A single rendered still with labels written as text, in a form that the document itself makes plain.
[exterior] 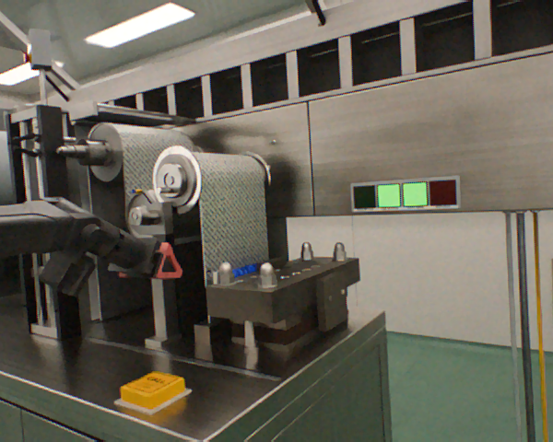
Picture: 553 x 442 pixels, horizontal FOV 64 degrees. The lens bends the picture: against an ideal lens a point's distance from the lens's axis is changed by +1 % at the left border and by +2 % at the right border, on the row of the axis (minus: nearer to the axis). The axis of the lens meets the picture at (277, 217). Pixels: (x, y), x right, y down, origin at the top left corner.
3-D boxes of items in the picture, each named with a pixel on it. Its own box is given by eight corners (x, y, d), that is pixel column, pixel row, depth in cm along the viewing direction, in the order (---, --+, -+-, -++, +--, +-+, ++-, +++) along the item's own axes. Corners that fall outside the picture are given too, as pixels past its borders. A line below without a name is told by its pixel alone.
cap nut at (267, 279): (254, 287, 84) (252, 263, 83) (265, 283, 87) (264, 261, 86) (270, 288, 82) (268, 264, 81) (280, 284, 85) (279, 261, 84)
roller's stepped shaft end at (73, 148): (54, 158, 100) (52, 144, 100) (78, 159, 105) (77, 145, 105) (62, 157, 99) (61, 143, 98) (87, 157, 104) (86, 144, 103)
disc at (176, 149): (153, 212, 100) (151, 146, 99) (155, 212, 101) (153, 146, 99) (201, 215, 92) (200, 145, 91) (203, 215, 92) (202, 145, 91)
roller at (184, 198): (156, 205, 98) (154, 154, 97) (229, 200, 120) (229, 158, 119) (193, 207, 92) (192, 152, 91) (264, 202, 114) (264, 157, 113)
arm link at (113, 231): (96, 215, 68) (80, 206, 72) (70, 254, 67) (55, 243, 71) (129, 234, 74) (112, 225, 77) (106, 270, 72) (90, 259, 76)
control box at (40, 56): (23, 70, 128) (20, 35, 127) (49, 73, 131) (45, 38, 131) (26, 63, 122) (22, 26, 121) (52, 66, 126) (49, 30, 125)
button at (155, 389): (120, 401, 68) (119, 387, 68) (156, 384, 74) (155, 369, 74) (150, 412, 64) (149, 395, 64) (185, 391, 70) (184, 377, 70)
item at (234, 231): (205, 287, 94) (198, 201, 93) (267, 268, 113) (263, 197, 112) (206, 287, 94) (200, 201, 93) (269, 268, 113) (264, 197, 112)
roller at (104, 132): (90, 182, 114) (85, 128, 113) (164, 181, 134) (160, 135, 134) (124, 179, 106) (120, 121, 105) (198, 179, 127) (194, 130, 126)
